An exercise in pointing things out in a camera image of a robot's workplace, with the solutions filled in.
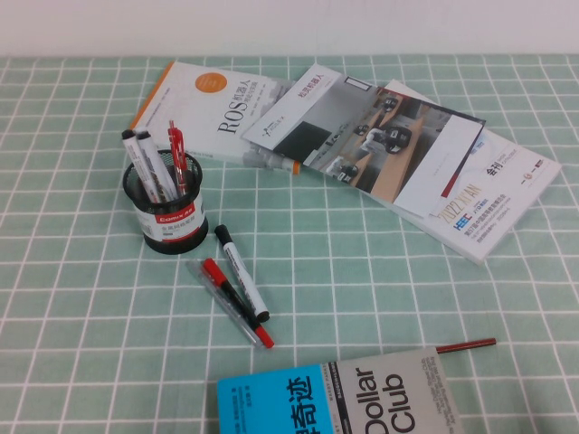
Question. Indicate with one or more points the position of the white marker with black cap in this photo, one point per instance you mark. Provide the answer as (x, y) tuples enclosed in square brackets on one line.
[(135, 158), (237, 267), (156, 163)]

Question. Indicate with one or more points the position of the red and black marker pen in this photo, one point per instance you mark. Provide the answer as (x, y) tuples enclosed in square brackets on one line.
[(217, 276)]

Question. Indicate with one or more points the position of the clear gel pen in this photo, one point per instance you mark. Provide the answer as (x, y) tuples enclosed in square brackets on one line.
[(228, 307)]

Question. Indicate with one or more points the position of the black mesh pen holder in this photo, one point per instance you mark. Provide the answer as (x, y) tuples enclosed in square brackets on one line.
[(176, 233)]

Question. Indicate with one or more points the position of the red ballpoint pen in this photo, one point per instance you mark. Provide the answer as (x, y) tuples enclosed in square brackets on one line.
[(177, 153)]

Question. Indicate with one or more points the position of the robot photo brochure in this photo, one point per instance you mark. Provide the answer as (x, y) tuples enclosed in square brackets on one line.
[(384, 149)]

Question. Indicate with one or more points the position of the white ROS book orange spine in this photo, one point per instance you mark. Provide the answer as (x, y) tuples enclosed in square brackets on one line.
[(199, 113)]

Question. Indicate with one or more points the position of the blue grey Dollar Club book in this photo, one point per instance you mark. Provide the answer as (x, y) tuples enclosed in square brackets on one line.
[(384, 398)]

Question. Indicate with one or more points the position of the white HEEC catalogue book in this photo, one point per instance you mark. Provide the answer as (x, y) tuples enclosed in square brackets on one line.
[(497, 203)]

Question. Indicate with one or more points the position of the red pencil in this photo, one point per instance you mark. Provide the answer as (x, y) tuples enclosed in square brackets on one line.
[(466, 346)]

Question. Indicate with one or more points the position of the green checkered tablecloth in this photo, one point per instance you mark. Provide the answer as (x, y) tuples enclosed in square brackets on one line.
[(68, 316)]

